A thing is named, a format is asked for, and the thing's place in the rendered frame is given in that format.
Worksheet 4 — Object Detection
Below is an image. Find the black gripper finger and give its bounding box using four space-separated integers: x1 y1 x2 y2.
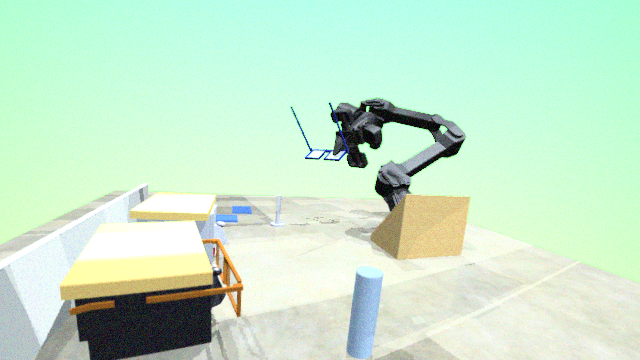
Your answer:
333 130 355 155
346 145 360 154

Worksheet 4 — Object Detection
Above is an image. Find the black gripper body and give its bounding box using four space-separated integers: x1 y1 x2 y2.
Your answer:
334 108 369 168

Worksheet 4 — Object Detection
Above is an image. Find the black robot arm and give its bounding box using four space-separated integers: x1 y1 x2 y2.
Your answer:
336 97 466 212

